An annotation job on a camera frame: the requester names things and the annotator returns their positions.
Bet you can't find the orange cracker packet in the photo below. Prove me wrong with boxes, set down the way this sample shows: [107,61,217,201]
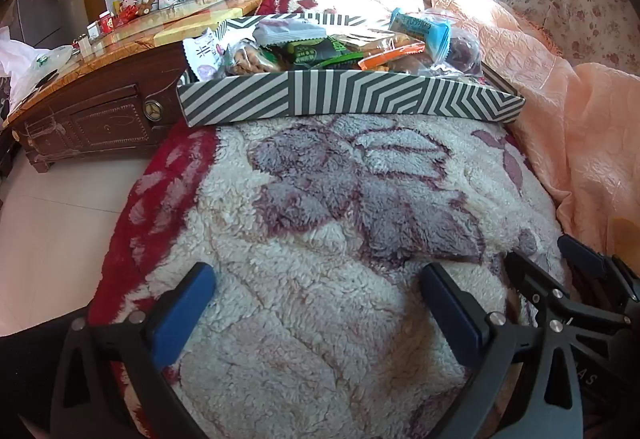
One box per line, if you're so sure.
[357,45,426,70]

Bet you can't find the white and pink snack packet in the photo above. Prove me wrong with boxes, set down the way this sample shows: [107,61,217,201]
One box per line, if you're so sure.
[251,16,327,46]

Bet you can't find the peach quilt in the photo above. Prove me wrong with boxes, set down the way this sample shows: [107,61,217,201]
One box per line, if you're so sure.
[422,0,640,270]

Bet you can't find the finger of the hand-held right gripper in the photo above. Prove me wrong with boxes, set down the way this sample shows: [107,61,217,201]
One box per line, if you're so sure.
[504,249,640,329]
[556,233,640,306]

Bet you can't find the white plastic bag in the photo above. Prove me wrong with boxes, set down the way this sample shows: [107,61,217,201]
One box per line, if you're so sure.
[0,26,76,120]

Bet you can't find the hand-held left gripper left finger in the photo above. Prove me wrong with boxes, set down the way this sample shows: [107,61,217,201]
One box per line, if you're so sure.
[50,263,218,439]

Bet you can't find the wooden cabinet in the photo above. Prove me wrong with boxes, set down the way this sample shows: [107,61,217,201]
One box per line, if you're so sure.
[5,0,271,174]

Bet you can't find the blue snack packet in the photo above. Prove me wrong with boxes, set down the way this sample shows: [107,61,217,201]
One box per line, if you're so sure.
[389,8,453,58]

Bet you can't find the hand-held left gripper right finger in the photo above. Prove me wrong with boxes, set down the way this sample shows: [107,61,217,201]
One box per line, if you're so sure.
[419,262,584,439]

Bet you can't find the dark cloth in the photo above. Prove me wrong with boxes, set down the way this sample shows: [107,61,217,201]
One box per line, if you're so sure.
[0,316,91,439]

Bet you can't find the striped cardboard box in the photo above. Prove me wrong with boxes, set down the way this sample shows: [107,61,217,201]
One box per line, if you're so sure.
[176,11,527,128]

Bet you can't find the floral sofa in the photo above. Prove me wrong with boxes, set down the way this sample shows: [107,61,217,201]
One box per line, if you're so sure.
[495,0,640,80]

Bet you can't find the clear bag of brown snacks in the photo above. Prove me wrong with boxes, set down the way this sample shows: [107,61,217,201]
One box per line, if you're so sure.
[332,31,401,54]
[435,24,485,76]

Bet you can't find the grey refrigerator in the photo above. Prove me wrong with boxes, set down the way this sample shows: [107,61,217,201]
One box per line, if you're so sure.
[10,0,66,50]

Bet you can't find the green-edged cookie packet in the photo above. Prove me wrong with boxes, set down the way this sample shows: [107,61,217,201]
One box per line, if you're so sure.
[222,43,288,78]

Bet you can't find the red and white fleece blanket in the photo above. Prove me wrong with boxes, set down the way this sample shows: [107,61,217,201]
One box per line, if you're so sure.
[87,0,571,439]

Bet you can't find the white printed snack packet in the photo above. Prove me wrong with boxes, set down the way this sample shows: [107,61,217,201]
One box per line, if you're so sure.
[182,26,228,82]

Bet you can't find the black and green snack packet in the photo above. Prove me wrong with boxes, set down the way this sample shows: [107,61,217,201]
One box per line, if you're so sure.
[285,36,362,68]

